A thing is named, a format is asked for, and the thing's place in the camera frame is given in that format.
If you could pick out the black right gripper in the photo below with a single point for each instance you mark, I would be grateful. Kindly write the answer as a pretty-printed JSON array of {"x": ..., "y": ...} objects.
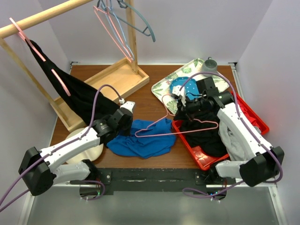
[{"x": 185, "y": 109}]

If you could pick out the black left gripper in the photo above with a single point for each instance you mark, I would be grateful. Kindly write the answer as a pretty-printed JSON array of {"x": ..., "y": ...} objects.
[{"x": 127, "y": 132}]

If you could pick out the blue tank top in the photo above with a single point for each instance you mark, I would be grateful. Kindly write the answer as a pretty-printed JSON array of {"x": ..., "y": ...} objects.
[{"x": 147, "y": 139}]

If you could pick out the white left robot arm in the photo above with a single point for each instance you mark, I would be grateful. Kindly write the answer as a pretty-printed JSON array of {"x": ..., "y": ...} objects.
[{"x": 41, "y": 169}]

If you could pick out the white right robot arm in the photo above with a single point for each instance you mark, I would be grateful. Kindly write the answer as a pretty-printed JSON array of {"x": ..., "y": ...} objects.
[{"x": 263, "y": 161}]

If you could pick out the pink flat hanger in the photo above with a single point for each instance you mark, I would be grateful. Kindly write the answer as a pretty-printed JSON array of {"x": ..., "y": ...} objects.
[{"x": 27, "y": 40}]

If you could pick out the blue polka dot plate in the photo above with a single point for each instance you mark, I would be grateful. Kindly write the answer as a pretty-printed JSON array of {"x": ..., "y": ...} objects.
[{"x": 191, "y": 88}]

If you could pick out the black hanging garment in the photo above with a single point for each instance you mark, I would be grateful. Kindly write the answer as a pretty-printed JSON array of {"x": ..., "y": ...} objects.
[{"x": 81, "y": 94}]

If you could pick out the black garment in bin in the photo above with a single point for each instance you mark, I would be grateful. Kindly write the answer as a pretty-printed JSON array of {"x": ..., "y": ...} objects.
[{"x": 199, "y": 132}]

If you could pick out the grey mug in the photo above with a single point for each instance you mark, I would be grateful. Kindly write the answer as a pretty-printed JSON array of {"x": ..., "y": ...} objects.
[{"x": 210, "y": 65}]

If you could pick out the red garment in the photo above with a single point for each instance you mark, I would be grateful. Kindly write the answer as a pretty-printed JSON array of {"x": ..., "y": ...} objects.
[{"x": 251, "y": 118}]

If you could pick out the cream divided plate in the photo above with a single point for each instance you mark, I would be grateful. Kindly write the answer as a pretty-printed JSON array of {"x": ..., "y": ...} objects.
[{"x": 92, "y": 153}]

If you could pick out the leaf pattern tray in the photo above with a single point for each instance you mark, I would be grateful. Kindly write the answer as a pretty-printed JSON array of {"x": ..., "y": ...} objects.
[{"x": 161, "y": 88}]

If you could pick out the red plastic bin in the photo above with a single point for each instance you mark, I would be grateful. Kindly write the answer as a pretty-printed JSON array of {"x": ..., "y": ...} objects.
[{"x": 203, "y": 160}]

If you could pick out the grey garment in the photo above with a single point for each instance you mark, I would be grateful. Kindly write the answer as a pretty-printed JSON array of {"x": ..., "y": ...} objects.
[{"x": 233, "y": 147}]

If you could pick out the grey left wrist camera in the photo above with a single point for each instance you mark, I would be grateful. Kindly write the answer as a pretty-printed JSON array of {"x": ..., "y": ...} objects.
[{"x": 128, "y": 108}]

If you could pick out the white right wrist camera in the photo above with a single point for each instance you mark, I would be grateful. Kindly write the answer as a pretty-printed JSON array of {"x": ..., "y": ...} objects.
[{"x": 179, "y": 93}]

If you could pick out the black mounting rail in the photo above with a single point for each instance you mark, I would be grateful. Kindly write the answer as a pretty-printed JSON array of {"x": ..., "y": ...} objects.
[{"x": 154, "y": 180}]

